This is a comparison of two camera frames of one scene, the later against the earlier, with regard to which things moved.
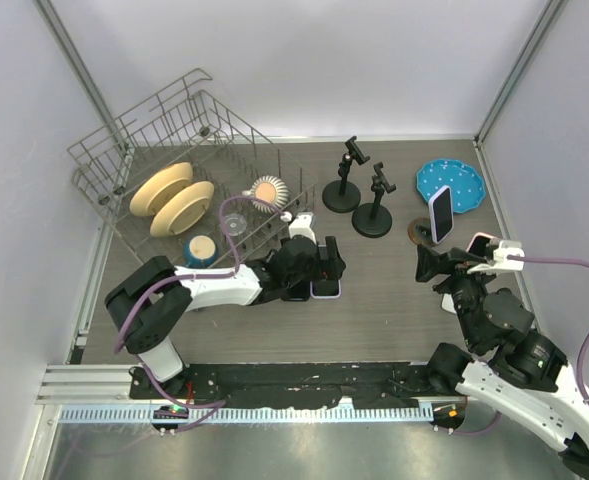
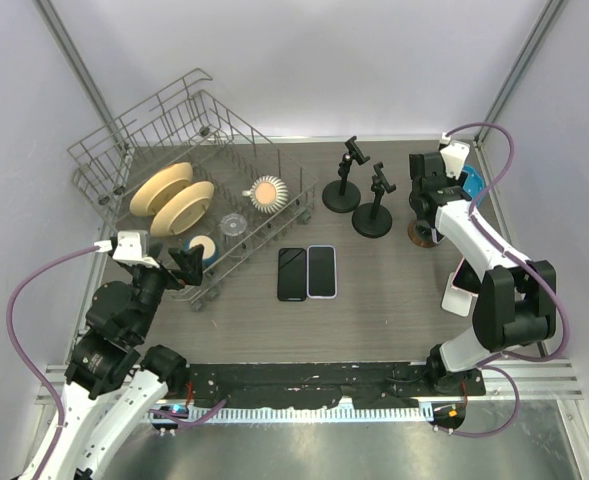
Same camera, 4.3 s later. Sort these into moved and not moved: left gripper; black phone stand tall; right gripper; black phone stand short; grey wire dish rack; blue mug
Moved: right gripper; left gripper
Not moved: blue mug; grey wire dish rack; black phone stand short; black phone stand tall
